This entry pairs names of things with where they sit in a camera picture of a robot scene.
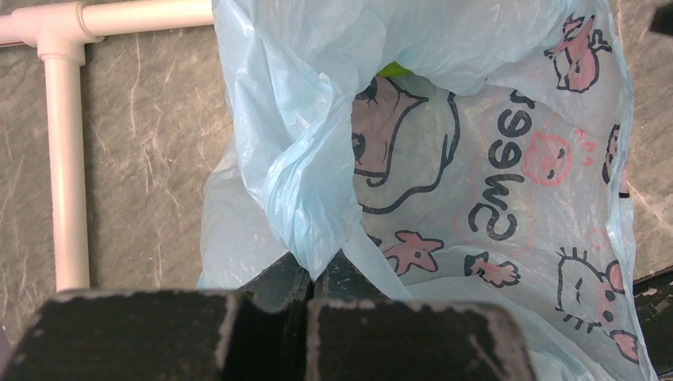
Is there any light blue plastic bag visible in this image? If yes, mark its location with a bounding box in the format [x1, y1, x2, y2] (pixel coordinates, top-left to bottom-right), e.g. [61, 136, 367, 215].
[198, 1, 656, 380]

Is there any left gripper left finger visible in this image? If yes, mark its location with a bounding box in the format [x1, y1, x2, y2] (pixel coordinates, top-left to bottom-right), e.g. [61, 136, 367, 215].
[1, 254, 310, 380]

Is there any light green fake mango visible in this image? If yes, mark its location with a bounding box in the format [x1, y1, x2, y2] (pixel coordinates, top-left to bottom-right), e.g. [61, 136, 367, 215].
[376, 62, 412, 78]

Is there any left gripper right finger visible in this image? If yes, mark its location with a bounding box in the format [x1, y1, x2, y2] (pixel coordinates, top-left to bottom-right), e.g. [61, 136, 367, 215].
[305, 253, 536, 380]

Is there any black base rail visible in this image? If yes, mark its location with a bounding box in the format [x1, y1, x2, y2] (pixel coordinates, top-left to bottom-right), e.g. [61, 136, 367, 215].
[633, 266, 672, 380]

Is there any white pvc pipe frame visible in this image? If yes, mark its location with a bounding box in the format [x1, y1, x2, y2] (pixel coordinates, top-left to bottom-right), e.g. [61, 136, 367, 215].
[1, 1, 213, 292]

